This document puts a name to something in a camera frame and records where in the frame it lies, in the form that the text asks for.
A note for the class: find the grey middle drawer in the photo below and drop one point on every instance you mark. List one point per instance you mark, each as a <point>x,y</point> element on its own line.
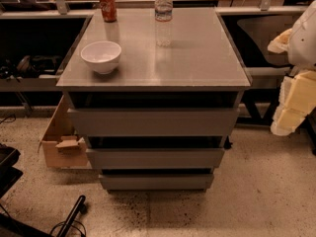
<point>155,158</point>

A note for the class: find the white ceramic bowl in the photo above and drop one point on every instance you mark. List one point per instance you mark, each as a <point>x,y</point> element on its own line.
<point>101,56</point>

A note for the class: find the grey bottom drawer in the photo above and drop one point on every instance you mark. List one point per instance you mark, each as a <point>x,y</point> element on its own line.
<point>156,182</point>

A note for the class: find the grey top drawer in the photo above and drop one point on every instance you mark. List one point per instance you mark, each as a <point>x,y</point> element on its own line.
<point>180,122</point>

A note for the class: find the black office chair seat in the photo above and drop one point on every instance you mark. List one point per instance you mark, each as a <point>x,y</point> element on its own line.
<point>273,38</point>

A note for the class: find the grey drawer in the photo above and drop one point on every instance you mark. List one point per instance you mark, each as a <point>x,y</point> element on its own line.
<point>180,122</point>
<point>155,158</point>
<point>156,182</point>

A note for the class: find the black chair base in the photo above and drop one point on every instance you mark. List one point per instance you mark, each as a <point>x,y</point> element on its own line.
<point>16,199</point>

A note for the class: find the grey drawer cabinet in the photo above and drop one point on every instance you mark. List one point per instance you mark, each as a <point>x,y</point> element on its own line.
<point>199,70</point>

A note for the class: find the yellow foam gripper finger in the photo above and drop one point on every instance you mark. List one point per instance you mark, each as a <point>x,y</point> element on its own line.
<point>280,43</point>
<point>297,99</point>

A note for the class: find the brown cardboard box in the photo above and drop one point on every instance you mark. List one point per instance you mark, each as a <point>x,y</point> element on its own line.
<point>62,146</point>

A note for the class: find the red soda can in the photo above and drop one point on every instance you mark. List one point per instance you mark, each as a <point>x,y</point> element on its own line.
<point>109,10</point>

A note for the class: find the black headphones on shelf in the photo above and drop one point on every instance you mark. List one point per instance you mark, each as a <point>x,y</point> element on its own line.
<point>31,66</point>

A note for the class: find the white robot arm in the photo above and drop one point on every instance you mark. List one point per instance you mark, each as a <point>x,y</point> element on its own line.
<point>297,95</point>

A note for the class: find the clear plastic water bottle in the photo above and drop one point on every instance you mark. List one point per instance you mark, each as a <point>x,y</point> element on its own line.
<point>163,18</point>

